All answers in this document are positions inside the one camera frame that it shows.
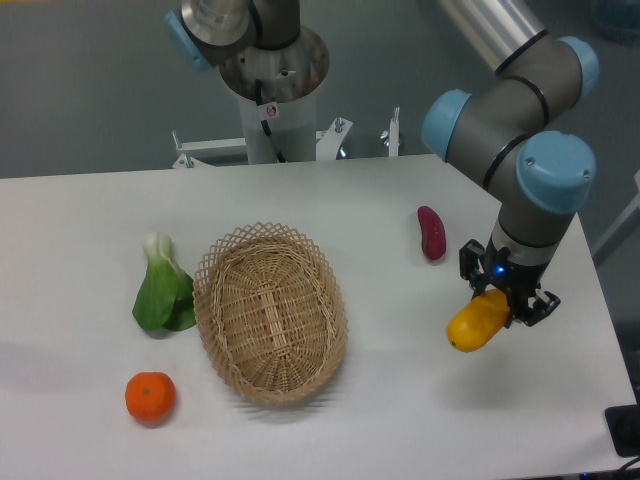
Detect purple sweet potato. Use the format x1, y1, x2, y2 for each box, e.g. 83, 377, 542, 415
417, 205, 446, 261

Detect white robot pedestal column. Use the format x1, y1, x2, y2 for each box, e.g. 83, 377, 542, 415
238, 95, 316, 164

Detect blue water jug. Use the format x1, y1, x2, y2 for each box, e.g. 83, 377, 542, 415
589, 0, 640, 47

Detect black cable on pedestal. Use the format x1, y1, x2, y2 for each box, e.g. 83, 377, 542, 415
253, 78, 288, 164

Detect white metal base frame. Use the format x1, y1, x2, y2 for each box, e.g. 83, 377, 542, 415
172, 106, 403, 169

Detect green bok choy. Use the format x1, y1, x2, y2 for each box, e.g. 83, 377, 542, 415
132, 232, 196, 332

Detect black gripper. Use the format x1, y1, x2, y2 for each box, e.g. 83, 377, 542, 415
459, 239, 561, 327

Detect yellow mango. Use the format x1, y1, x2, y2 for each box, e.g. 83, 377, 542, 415
446, 289, 511, 353

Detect orange tangerine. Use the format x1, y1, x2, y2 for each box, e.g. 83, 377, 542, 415
124, 371, 177, 427

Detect woven wicker basket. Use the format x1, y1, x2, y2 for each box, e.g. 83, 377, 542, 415
193, 223, 348, 405

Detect white table leg right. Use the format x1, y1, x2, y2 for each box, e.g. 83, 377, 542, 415
592, 171, 640, 267

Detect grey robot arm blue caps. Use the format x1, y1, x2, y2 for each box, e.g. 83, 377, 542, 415
164, 1, 599, 326

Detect black device at table edge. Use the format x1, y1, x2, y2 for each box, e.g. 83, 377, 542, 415
604, 404, 639, 458

